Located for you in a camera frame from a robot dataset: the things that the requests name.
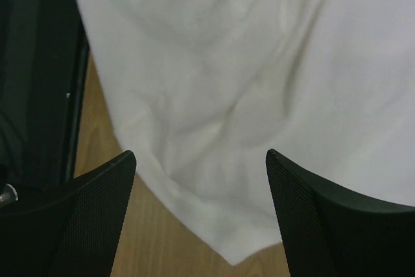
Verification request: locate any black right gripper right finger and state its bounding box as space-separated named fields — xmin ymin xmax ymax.
xmin=266 ymin=149 xmax=414 ymax=276

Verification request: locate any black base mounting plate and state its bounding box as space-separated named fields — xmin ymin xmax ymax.
xmin=1 ymin=0 xmax=89 ymax=194

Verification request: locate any white t-shirt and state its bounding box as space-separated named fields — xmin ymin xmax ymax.
xmin=77 ymin=0 xmax=414 ymax=265

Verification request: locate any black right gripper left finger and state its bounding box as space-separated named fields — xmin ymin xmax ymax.
xmin=1 ymin=151 xmax=136 ymax=276

